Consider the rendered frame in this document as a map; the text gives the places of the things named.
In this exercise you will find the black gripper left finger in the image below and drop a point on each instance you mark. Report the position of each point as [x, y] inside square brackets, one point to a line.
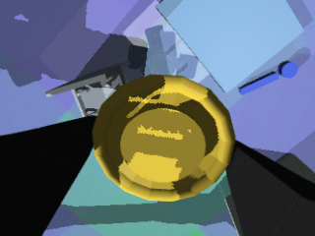
[37, 169]

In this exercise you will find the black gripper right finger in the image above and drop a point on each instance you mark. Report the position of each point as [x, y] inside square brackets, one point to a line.
[269, 199]

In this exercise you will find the yellow round plate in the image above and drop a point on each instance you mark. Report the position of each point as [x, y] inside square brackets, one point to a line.
[163, 138]

